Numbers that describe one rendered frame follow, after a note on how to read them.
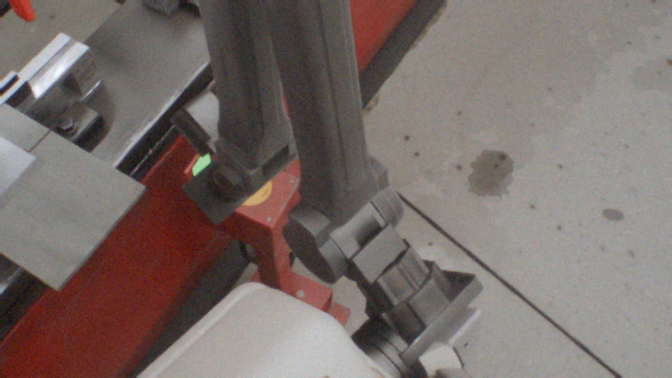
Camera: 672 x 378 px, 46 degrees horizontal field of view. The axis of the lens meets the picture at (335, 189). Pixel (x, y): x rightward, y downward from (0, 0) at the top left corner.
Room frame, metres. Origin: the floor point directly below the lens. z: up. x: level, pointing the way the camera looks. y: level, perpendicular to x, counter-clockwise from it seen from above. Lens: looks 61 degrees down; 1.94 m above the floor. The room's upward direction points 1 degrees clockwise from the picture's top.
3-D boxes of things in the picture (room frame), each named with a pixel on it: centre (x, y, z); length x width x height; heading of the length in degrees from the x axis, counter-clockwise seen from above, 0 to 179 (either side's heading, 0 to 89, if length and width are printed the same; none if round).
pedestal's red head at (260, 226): (0.70, 0.13, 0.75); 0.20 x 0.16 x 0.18; 154
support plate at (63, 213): (0.52, 0.42, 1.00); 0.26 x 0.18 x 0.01; 59
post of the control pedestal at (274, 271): (0.70, 0.13, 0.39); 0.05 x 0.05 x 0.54; 64
